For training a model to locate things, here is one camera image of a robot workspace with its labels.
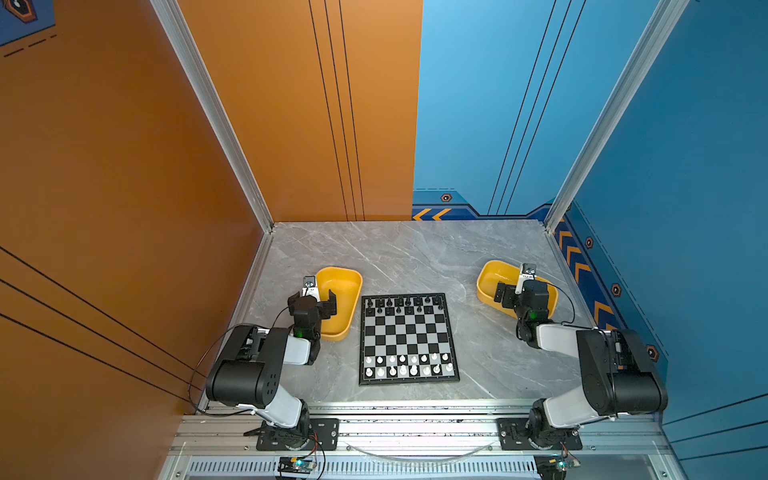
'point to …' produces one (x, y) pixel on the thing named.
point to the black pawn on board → (369, 310)
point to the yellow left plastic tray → (347, 285)
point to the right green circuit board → (551, 466)
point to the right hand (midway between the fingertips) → (513, 284)
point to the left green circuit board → (298, 465)
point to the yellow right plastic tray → (493, 272)
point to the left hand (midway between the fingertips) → (314, 289)
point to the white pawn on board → (368, 360)
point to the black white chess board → (405, 338)
